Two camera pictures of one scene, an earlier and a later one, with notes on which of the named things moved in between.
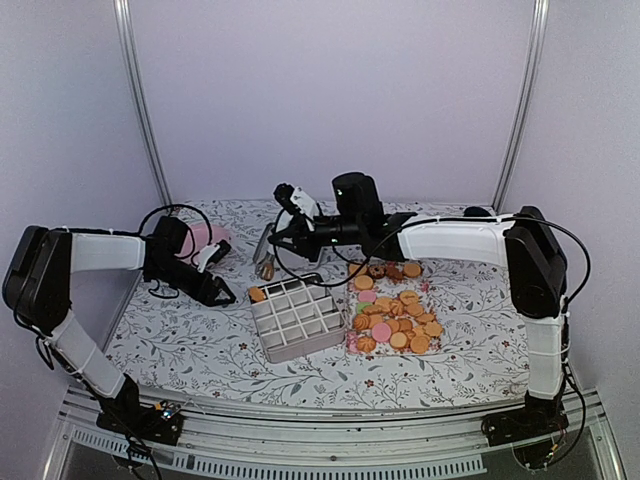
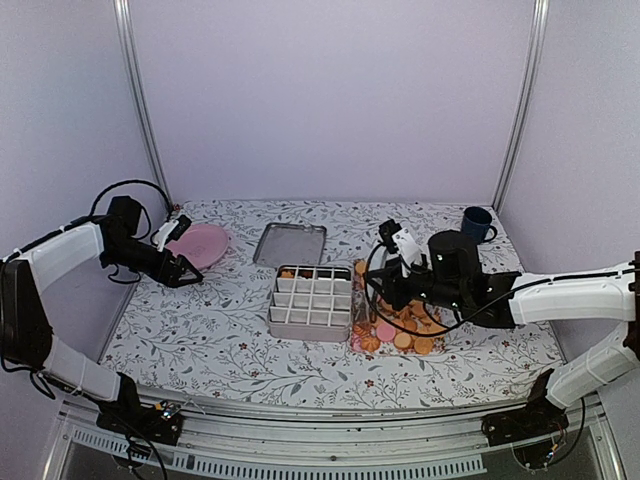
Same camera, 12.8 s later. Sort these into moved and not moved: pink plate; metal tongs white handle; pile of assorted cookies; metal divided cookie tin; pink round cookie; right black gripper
Moved: metal tongs white handle; metal divided cookie tin; right black gripper
Not moved: pile of assorted cookies; pink round cookie; pink plate
